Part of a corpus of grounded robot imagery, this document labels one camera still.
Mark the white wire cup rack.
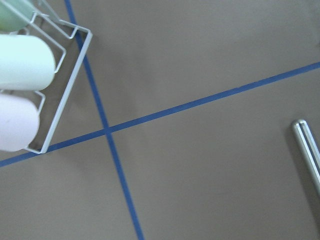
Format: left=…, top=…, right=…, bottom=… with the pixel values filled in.
left=0, top=0, right=93, bottom=154

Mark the steel muddler black tip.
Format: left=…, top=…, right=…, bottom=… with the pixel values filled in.
left=292, top=119, right=320, bottom=196

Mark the white cup in rack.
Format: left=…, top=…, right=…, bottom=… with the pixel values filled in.
left=0, top=34, right=56, bottom=91

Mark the pink cup in rack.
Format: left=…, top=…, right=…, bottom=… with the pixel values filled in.
left=0, top=93, right=40, bottom=152

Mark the green cup in rack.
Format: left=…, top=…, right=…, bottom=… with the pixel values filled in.
left=0, top=0, right=40, bottom=33

